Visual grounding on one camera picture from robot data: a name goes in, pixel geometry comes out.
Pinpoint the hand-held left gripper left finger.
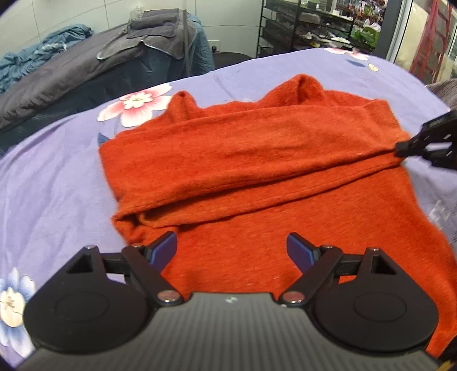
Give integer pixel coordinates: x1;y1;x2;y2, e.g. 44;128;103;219
66;231;185;307

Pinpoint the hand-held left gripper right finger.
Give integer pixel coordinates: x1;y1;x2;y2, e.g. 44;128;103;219
278;232;398;307

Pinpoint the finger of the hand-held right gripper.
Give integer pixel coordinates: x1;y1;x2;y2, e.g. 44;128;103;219
395;109;457;158
421;142;457;169

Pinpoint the red knitted sweater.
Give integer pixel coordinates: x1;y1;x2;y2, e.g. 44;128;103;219
98;74;453;359

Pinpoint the grey cloth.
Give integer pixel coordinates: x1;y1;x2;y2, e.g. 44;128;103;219
425;79;457;106

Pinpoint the green plant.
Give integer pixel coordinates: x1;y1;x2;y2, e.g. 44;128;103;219
352;27;380;51

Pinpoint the purple floral bedsheet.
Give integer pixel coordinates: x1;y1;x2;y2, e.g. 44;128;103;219
0;47;457;368

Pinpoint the black metal rack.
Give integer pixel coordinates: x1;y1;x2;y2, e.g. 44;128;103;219
256;0;384;59

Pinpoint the blue skirted massage bed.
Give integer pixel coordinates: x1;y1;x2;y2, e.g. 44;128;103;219
0;9;217;158

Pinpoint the black round stool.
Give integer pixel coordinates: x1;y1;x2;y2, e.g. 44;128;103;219
214;52;253;70

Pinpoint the grey quilt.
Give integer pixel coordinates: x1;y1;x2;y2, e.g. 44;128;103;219
0;30;152;131

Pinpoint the folded grey towel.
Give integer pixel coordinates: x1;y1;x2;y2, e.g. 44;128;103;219
127;8;181;39

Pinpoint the blue duvet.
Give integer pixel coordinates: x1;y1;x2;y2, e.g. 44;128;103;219
0;24;94;94

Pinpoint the red metal frame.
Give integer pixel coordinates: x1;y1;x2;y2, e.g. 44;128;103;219
410;0;457;77

